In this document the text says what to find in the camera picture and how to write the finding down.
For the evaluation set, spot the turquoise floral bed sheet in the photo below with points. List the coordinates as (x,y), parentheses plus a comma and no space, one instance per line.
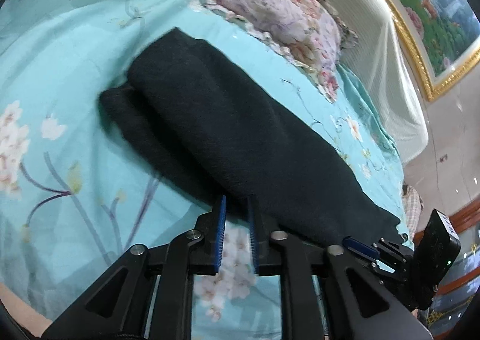
(74,195)

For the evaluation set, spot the black pants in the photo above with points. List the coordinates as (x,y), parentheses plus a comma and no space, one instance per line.
(206,126)

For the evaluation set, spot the pink floral ruffled pillow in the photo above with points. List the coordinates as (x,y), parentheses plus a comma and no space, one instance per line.
(309,33)

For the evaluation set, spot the beige striped headboard cover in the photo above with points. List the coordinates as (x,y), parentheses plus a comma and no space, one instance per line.
(378,62)

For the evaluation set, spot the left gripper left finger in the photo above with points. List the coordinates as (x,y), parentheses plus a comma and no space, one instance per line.
(148,292)

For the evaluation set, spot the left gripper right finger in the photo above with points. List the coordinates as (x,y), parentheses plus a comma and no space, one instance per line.
(327,293)

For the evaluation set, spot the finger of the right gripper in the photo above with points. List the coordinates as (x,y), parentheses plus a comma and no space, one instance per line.
(361,250)

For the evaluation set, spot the gold framed floral painting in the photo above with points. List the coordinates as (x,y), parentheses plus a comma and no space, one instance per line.
(441,40)

